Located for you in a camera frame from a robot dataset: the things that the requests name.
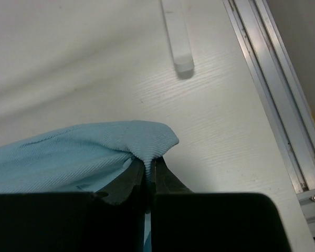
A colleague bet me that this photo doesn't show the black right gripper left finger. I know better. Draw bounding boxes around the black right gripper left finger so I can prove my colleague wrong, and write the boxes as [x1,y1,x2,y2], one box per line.
[93,159,144,251]

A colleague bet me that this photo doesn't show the light blue trousers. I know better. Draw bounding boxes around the light blue trousers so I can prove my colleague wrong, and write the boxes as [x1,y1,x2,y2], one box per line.
[0,121,179,251]

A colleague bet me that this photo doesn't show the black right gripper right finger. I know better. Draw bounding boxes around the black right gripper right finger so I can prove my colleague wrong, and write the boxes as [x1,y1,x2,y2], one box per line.
[150,157,193,251]

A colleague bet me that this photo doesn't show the white clothes rack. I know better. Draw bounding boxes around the white clothes rack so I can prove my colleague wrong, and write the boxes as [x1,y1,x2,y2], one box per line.
[161,0,194,74]

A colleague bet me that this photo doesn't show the aluminium rail on table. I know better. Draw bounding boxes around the aluminium rail on table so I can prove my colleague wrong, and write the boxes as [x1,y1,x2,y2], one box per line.
[224,1,315,242]

